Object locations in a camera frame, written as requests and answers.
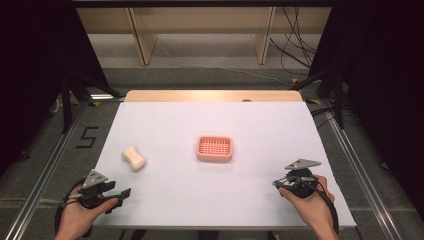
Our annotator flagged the person's right hand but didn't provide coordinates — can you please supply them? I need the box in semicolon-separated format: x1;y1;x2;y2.
278;174;336;234

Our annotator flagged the white table mat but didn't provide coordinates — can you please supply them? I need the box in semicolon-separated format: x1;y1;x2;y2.
93;101;358;232

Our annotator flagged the dark curtain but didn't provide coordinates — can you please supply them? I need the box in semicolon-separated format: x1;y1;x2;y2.
0;0;109;178
308;0;424;219

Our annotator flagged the person's left hand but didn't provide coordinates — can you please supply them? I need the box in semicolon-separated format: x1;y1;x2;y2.
55;185;119;240

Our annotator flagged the thin white floor cable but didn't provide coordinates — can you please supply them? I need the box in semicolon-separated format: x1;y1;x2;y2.
155;42;295;86

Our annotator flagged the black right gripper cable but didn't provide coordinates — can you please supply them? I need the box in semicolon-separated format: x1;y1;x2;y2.
308;181;340;236

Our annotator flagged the aluminium floor rail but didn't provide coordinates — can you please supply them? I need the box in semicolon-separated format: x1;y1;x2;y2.
320;99;405;240
3;94;126;240

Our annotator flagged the bundle of black floor cables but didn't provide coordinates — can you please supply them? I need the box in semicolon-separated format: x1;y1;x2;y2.
269;6;318;77

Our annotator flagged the light wooden shelf unit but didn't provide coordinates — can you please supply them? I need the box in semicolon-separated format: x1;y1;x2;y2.
76;6;333;67

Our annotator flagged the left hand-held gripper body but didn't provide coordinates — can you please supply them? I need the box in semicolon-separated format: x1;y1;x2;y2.
79;169;117;210

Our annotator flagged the black tape floor mark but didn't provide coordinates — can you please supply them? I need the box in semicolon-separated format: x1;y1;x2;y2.
75;126;100;150

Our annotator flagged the black tripod stand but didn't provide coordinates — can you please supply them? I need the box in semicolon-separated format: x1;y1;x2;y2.
59;69;125;135
289;65;348;130

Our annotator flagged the wooden table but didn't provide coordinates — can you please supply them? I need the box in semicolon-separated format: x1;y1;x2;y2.
124;89;305;103

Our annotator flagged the pink soap dish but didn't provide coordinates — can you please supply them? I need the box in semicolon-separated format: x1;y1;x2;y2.
195;134;234;164

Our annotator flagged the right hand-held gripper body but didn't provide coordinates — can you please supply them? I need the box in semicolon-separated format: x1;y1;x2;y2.
282;158;323;200

